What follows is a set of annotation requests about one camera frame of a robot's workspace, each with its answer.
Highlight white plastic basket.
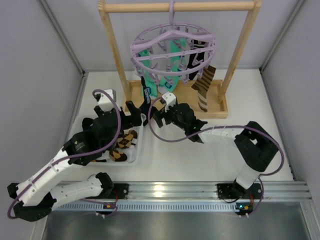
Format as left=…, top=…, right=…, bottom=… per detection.
left=67, top=113, right=144, bottom=167

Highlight purple round clip hanger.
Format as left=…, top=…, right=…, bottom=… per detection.
left=130, top=1, right=217, bottom=85

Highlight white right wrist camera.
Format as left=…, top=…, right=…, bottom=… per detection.
left=160, top=91, right=177, bottom=108

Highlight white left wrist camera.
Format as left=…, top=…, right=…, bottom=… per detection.
left=95, top=89, right=117, bottom=112

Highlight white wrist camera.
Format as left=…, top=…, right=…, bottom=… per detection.
left=160, top=91, right=177, bottom=108
left=95, top=89, right=117, bottom=112

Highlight black white striped sock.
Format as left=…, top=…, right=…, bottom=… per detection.
left=187, top=40, right=206, bottom=81

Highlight wooden hanging rack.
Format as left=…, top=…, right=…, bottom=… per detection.
left=98, top=0, right=262, bottom=119

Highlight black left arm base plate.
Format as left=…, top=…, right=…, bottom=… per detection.
left=97, top=183, right=129, bottom=200

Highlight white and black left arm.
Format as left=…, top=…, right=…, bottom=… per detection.
left=7, top=101, right=144, bottom=222

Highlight aluminium mounting rail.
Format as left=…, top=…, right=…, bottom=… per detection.
left=116, top=181, right=312, bottom=202

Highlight brown argyle sock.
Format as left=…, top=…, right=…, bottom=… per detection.
left=109, top=130, right=138, bottom=162

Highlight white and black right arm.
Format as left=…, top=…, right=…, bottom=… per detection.
left=147, top=103, right=282, bottom=196

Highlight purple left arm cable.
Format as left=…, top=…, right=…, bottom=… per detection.
left=6, top=89, right=123, bottom=220

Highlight grey slotted cable duct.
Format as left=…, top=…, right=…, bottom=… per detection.
left=56, top=201, right=240, bottom=213

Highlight mint green sock right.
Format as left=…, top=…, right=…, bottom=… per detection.
left=157, top=38, right=186, bottom=94

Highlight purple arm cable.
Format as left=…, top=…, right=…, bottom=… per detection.
left=6, top=89, right=123, bottom=220
left=147, top=97, right=285, bottom=218

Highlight mint green sock left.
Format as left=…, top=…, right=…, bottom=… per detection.
left=136, top=49, right=151, bottom=77

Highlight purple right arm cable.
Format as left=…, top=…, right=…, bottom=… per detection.
left=147, top=97, right=285, bottom=218

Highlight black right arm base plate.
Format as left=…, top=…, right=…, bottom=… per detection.
left=217, top=182, right=263, bottom=203

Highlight mint green sock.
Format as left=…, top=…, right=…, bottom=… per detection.
left=157, top=38, right=186, bottom=94
left=136, top=49, right=151, bottom=77

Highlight brown striped sock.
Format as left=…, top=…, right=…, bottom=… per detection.
left=191, top=65, right=216, bottom=112

